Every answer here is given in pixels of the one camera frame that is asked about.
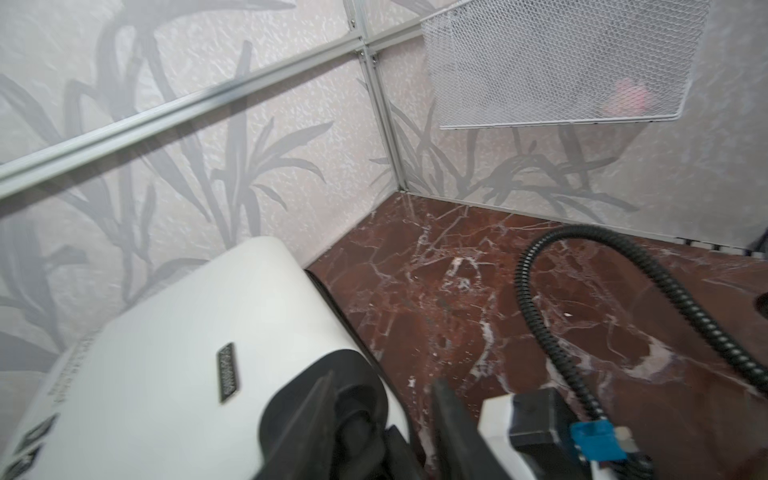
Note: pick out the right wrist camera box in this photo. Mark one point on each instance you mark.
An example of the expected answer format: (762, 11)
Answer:
(536, 435)

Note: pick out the white wire basket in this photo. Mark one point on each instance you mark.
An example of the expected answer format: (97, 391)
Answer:
(534, 63)

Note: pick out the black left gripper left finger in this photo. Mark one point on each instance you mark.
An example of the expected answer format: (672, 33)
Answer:
(298, 428)

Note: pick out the white hard-shell suitcase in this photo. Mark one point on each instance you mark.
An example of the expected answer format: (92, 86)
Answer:
(176, 387)

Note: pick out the pink object in basket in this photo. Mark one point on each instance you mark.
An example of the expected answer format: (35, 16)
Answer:
(630, 99)

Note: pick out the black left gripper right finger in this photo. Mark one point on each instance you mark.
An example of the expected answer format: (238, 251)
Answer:
(461, 452)

